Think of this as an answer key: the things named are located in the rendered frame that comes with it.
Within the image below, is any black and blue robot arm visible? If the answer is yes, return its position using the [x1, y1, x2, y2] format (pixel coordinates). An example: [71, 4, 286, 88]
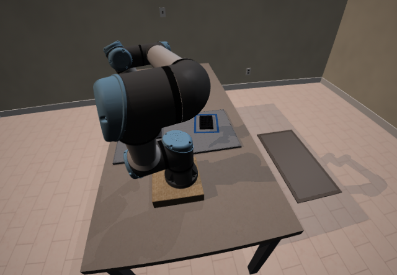
[93, 41, 210, 189]

